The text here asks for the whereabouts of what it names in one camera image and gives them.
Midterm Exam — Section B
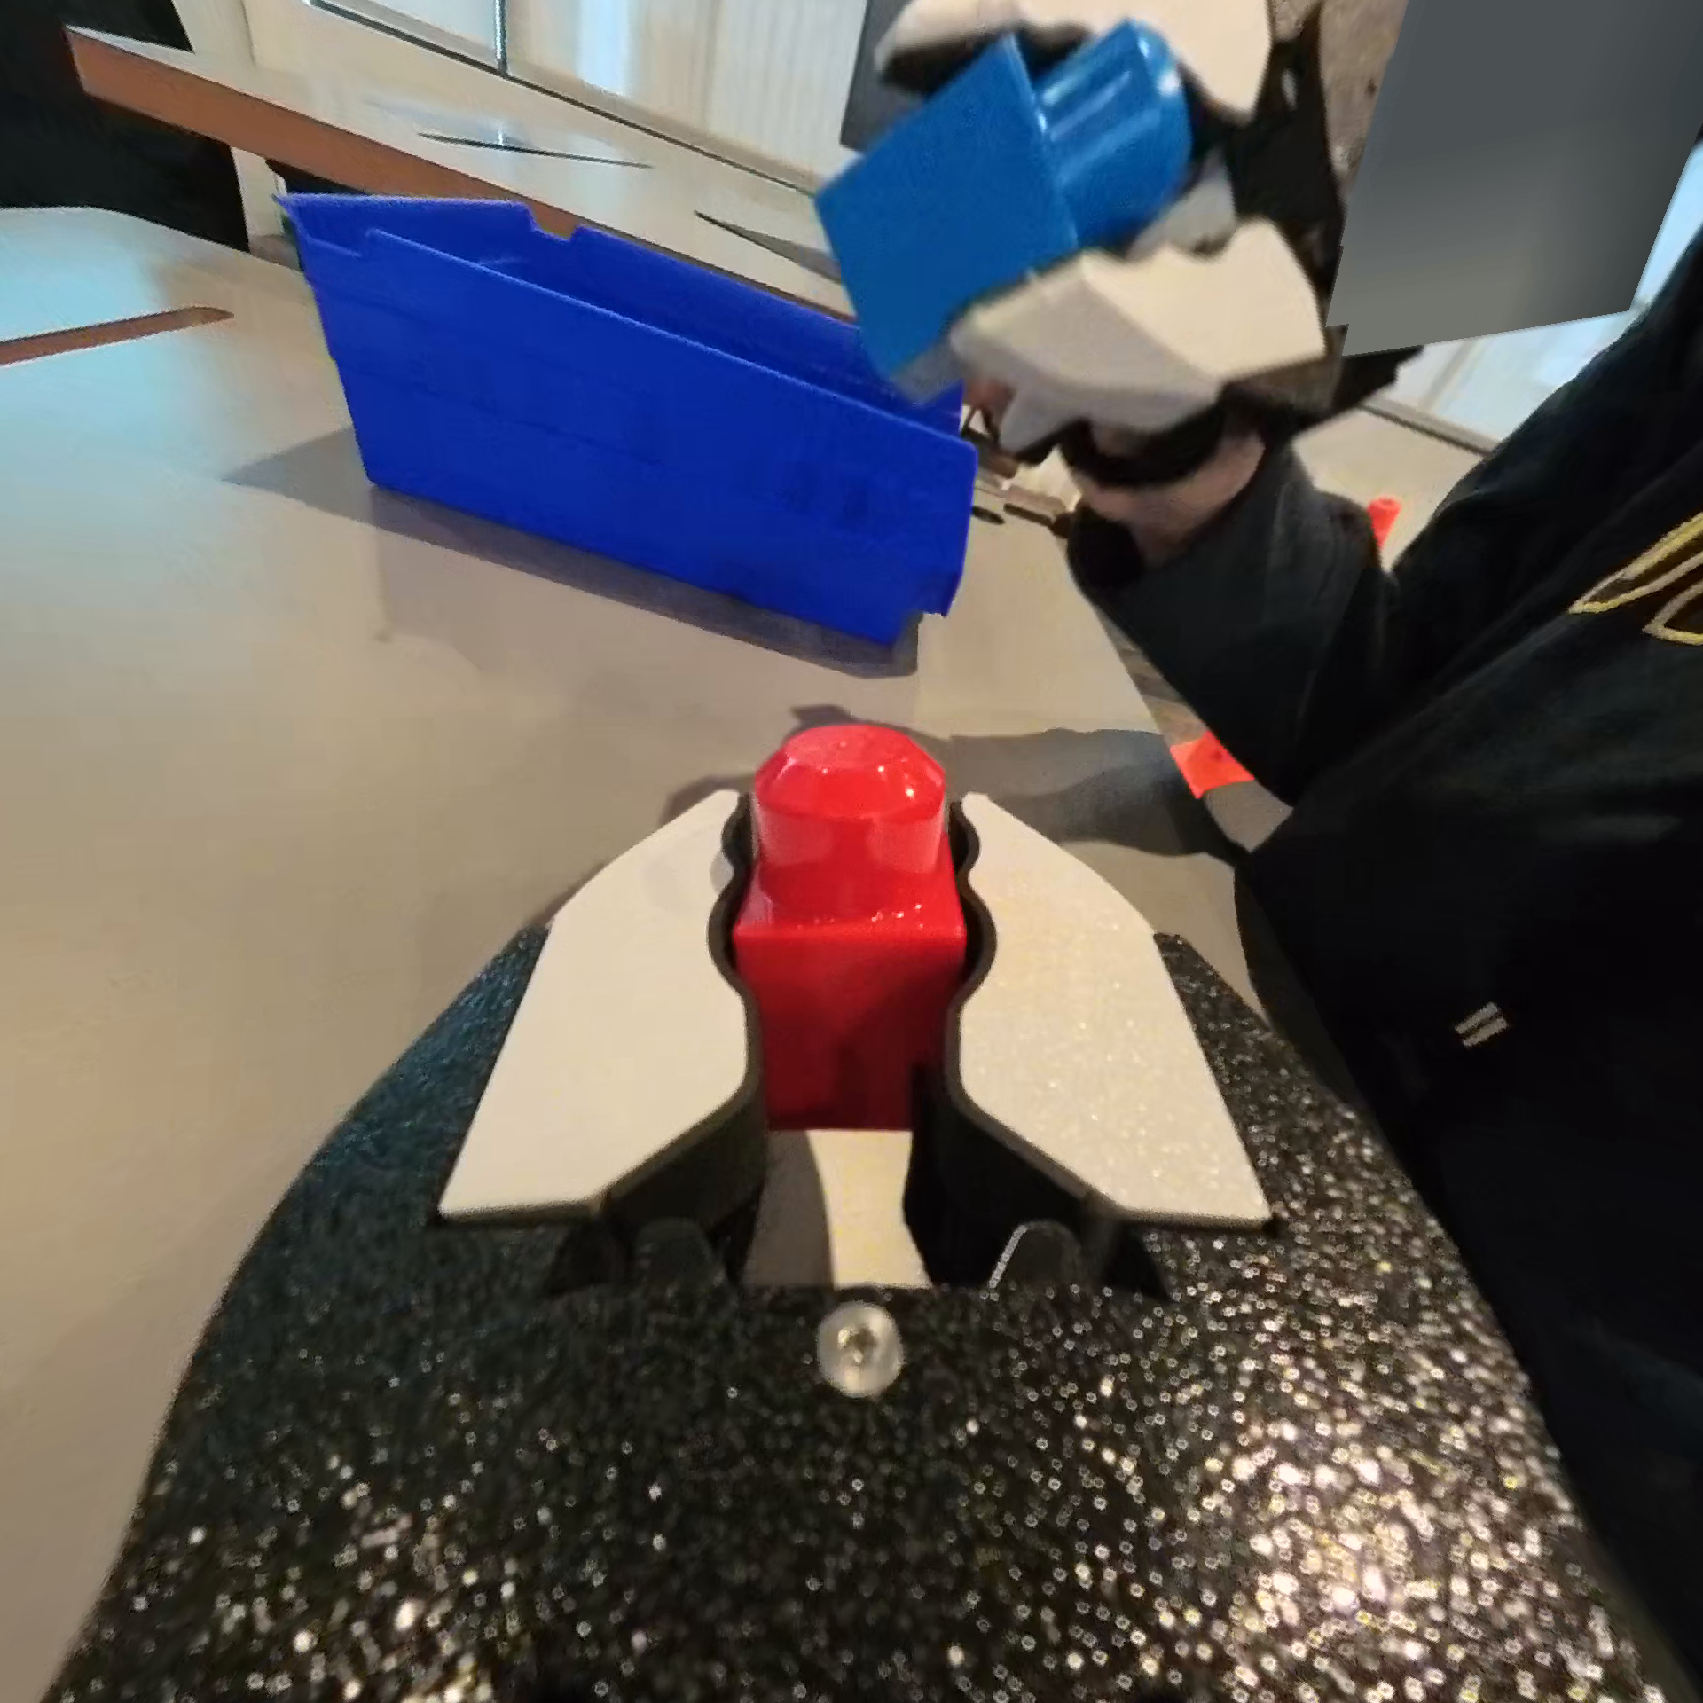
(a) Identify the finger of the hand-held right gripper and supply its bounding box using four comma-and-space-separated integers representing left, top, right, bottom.
871, 0, 1280, 121
946, 179, 1333, 456

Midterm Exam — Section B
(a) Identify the person's black jacket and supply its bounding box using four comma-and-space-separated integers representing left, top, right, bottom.
1231, 260, 1703, 1703

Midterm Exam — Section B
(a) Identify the black office chair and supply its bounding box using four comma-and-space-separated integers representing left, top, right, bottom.
0, 0, 255, 252

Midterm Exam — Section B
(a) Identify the person's right forearm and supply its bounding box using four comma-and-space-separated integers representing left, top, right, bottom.
1064, 447, 1413, 808

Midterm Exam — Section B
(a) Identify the person's right hand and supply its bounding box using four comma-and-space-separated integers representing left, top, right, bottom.
1078, 436, 1270, 571

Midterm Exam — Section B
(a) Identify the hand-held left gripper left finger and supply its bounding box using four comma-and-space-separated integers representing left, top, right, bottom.
435, 789, 777, 1282

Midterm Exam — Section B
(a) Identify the orange tape strip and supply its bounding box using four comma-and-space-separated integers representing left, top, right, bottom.
1167, 731, 1255, 804

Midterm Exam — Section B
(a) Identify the white table with brown edge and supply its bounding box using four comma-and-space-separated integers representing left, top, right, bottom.
67, 26, 866, 321

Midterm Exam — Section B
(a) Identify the red mega block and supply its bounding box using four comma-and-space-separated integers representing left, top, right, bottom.
729, 724, 971, 1136

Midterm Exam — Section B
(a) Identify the blue mega block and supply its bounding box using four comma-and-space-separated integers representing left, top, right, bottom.
811, 16, 1203, 383

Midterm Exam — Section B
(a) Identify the blue plastic bin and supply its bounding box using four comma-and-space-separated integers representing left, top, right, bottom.
271, 191, 984, 658

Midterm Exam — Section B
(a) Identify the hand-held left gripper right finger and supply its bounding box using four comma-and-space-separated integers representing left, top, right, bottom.
915, 791, 1275, 1289

